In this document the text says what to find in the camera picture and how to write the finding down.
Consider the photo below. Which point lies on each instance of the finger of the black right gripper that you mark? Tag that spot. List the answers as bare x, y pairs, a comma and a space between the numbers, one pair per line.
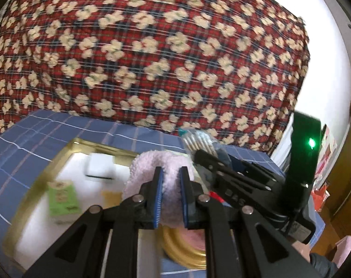
253, 170
221, 170

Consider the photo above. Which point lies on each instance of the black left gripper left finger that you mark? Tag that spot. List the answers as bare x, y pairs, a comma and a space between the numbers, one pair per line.
104, 242

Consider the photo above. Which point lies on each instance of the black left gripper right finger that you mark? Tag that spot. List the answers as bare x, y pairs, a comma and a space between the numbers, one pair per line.
243, 244

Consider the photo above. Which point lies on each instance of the clear plastic bag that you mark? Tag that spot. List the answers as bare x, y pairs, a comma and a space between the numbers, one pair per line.
196, 139

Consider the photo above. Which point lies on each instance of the green tissue pack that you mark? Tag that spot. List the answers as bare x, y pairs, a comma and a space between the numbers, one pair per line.
63, 203

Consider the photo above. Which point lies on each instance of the yellow sponge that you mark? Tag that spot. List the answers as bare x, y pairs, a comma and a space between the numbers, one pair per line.
111, 199

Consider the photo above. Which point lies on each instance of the red embroidered pouch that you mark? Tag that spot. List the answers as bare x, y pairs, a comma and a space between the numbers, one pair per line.
214, 195

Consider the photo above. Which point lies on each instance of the orange plastic bag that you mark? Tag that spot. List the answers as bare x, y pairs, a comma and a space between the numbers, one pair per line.
319, 197

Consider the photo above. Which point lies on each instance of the wooden door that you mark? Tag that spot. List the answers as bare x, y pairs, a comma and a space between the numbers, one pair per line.
339, 179

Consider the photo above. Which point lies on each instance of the pink white patterned board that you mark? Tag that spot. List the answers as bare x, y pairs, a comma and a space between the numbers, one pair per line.
327, 148

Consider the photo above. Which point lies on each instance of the round gold tin lid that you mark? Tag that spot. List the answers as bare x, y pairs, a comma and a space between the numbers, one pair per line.
185, 247

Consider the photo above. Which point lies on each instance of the gold rectangular tin box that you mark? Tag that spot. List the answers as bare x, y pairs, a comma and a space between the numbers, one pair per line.
141, 171

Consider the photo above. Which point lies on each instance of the white sponge block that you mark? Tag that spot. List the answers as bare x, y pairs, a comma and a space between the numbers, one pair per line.
99, 165

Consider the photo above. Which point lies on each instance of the blue plaid tablecloth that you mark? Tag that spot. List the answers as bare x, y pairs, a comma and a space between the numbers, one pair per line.
30, 145

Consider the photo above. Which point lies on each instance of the red plaid bear blanket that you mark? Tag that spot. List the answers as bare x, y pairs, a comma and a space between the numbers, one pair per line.
232, 68

